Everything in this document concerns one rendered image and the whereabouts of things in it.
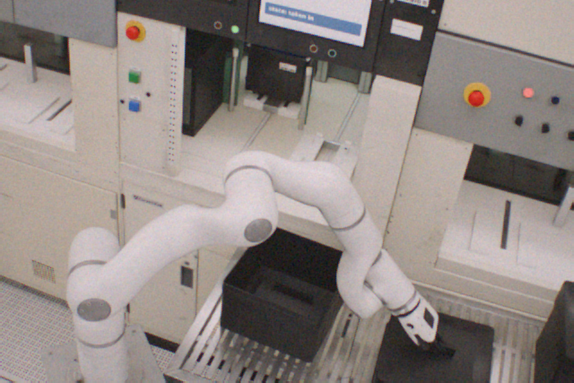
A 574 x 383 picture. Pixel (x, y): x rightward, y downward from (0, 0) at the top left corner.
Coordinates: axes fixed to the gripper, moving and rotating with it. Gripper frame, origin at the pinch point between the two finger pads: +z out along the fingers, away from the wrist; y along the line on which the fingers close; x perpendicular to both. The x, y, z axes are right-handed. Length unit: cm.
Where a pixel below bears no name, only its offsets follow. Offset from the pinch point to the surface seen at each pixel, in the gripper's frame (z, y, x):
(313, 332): -22.4, -7.7, 22.1
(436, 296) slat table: 7.9, 30.4, 9.8
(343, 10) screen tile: -79, 36, -16
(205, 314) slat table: -35, -2, 53
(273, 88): -58, 89, 46
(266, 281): -27, 16, 44
